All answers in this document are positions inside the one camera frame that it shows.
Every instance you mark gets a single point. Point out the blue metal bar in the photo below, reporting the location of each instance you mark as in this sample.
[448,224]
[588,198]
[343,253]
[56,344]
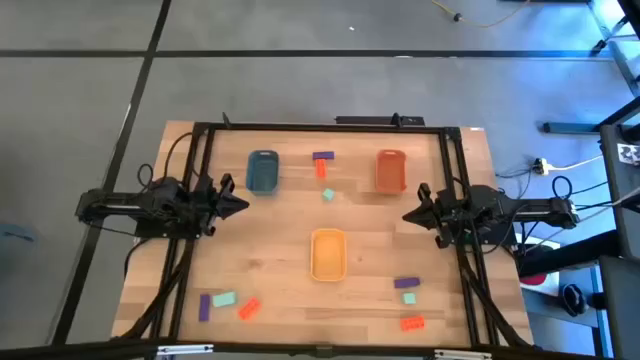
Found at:
[570,127]

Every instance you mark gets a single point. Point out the orange long block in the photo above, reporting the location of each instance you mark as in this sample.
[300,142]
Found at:
[249,308]
[412,323]
[321,169]

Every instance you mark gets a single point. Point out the black flat bar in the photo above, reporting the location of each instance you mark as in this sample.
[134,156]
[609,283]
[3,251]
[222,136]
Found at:
[370,120]

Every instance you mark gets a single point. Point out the purple long block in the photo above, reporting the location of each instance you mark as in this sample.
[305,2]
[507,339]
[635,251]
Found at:
[204,307]
[323,155]
[406,282]

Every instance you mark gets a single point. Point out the black thick beam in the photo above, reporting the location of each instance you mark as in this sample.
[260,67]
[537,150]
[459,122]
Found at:
[570,254]

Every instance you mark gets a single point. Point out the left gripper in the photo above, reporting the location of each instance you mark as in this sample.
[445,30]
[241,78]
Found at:
[210,207]

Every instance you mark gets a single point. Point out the orange plastic bin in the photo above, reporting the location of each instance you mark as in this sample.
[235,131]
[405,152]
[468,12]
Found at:
[390,171]

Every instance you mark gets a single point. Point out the grey metal rack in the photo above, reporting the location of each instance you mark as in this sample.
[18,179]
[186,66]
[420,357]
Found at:
[617,40]

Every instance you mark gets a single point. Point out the yellow plastic bin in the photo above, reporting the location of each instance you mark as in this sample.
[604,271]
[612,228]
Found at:
[328,255]

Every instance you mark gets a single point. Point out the teal long block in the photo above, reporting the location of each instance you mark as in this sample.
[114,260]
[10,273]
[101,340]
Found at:
[224,299]

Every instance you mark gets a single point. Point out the silver corner bracket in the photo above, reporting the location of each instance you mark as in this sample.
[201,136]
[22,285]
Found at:
[185,349]
[462,354]

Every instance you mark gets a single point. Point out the black white marker tag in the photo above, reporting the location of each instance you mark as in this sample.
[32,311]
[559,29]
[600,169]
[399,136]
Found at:
[629,153]

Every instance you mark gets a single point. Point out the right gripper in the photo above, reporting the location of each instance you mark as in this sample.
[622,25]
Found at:
[441,220]

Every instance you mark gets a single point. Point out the white power strip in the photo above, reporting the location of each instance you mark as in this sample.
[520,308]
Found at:
[540,166]

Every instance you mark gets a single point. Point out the blue plastic bin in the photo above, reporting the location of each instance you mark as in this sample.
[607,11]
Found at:
[262,172]

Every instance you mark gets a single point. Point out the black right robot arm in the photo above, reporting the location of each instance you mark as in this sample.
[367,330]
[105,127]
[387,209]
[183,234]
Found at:
[525,210]

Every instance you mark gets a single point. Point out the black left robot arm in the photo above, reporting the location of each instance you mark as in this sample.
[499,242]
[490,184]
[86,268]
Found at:
[150,202]

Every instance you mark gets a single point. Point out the teal small cube block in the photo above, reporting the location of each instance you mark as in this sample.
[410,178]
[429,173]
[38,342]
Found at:
[328,194]
[409,298]

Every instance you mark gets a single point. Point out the dark grey cabinet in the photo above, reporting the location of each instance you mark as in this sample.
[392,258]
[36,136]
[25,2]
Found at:
[622,210]

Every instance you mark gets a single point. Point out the blue grey flat object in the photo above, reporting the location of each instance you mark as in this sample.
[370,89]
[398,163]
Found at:
[15,233]

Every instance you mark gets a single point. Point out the black aluminium rig frame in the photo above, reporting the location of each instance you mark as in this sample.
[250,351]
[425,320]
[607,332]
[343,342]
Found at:
[325,128]

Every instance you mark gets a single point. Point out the red round object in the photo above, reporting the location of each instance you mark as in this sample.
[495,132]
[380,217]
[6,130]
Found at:
[533,279]

